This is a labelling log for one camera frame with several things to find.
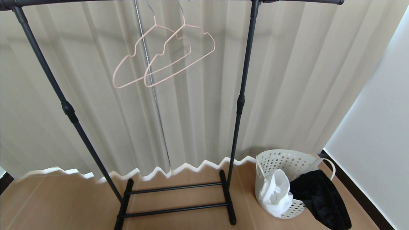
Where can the black shorts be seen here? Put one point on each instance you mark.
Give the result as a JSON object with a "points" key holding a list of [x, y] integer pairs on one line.
{"points": [[319, 198]]}

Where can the white laundry basket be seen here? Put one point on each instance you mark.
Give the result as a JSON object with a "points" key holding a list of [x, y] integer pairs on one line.
{"points": [[287, 159]]}

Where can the white garment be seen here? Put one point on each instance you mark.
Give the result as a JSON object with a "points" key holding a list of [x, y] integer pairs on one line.
{"points": [[274, 191]]}

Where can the pink clothes hanger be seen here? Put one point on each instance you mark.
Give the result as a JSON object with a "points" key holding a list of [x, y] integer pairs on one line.
{"points": [[184, 20], [155, 23]]}

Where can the black clothes rack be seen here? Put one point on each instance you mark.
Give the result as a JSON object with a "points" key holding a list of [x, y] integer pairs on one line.
{"points": [[240, 105]]}

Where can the thin metal curtain wand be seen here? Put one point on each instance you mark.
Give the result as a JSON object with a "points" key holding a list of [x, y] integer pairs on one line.
{"points": [[147, 57]]}

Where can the beige curtain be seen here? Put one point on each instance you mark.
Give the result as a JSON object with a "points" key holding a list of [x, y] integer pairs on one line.
{"points": [[287, 80]]}

